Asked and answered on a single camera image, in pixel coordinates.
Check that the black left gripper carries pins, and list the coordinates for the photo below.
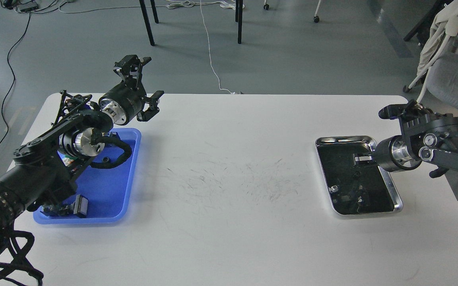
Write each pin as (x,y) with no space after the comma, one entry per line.
(128,99)

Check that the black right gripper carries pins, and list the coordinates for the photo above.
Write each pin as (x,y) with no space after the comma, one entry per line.
(390,154)

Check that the black grey industrial part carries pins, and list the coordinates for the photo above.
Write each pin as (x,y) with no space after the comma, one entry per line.
(78,208)

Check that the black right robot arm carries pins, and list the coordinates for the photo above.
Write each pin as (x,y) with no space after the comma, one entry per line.
(426,136)

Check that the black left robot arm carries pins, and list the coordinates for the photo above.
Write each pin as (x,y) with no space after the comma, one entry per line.
(46,168)

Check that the shiny metal tray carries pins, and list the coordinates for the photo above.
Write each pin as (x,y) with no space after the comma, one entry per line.
(371,194)

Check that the black table leg left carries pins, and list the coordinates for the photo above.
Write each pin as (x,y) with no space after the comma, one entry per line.
(147,20)

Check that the black table leg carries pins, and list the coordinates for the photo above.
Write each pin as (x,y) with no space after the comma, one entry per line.
(147,20)
(239,19)

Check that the blue plastic tray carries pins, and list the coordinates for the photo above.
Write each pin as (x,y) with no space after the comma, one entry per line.
(107,191)

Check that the black table leg right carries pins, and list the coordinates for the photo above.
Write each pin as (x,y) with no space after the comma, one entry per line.
(239,19)

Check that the beige jacket on chair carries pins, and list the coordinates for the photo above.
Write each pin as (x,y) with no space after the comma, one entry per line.
(443,27)

